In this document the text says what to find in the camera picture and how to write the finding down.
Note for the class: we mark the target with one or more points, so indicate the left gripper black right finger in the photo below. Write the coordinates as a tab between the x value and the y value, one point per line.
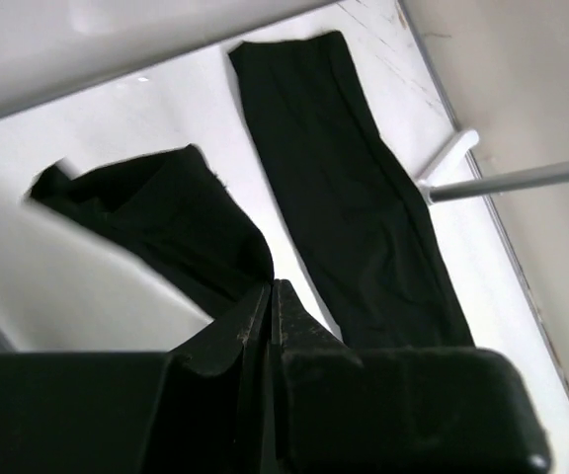
308	363

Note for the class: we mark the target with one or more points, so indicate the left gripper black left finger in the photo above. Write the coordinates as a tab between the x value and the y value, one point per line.
214	397

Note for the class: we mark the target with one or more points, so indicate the black trousers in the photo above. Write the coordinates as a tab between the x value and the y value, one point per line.
356	219

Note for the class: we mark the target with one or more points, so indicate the white and silver clothes rack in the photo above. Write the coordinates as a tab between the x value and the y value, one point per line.
456	149

